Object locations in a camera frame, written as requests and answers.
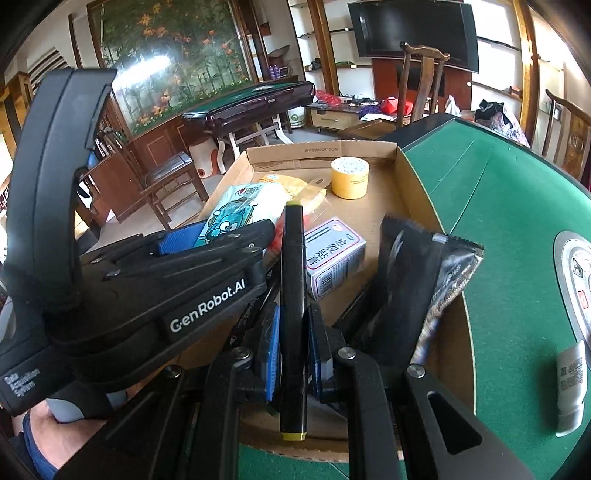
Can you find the yellow snack packet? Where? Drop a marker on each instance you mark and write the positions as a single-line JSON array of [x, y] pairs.
[[295, 184]]

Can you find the pile of clothes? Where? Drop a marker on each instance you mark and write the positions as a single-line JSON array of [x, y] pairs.
[[501, 120]]

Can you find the low wooden chair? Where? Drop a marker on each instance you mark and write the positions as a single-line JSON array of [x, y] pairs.
[[171, 175]]

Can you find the white medicine box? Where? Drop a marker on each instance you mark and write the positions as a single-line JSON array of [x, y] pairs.
[[332, 258]]

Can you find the tall-backed wooden chair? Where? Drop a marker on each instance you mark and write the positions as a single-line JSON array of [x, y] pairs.
[[415, 78]]

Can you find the white tube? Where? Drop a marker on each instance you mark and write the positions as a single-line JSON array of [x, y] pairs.
[[570, 387]]

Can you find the dark folding mahjong table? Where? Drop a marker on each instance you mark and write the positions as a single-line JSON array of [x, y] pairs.
[[258, 101]]

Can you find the clear plastic wrapper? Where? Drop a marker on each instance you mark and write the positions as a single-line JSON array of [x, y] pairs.
[[318, 203]]

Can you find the white plastic bag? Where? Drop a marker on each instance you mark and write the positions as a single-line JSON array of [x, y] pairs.
[[452, 107]]

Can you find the floral wall painting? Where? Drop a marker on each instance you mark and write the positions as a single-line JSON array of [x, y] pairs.
[[175, 60]]

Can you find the person's left hand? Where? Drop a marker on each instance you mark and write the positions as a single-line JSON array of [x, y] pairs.
[[69, 438]]

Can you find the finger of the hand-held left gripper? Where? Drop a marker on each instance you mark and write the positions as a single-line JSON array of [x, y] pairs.
[[180, 240], [231, 244]]

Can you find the blue cartoon tissue packet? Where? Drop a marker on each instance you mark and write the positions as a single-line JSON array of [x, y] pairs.
[[249, 203]]

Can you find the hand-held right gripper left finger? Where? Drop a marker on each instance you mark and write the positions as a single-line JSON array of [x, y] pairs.
[[272, 350]]

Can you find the black foil packet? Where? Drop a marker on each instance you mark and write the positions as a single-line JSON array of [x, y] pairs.
[[406, 286]]

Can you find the white and orange jug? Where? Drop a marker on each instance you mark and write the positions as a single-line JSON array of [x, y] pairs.
[[203, 157]]

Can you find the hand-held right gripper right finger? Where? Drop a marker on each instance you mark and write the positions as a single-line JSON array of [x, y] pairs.
[[318, 350]]

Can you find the cardboard box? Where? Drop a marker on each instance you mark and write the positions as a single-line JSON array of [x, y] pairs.
[[369, 207]]

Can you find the white round bin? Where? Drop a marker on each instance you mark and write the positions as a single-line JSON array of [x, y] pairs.
[[298, 119]]

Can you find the red cloth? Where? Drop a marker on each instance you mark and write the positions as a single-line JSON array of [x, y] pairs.
[[392, 106]]

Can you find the black television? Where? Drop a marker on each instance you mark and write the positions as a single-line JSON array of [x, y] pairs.
[[411, 32]]

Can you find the carved wooden armchair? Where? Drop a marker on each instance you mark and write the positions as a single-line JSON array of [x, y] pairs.
[[570, 134]]

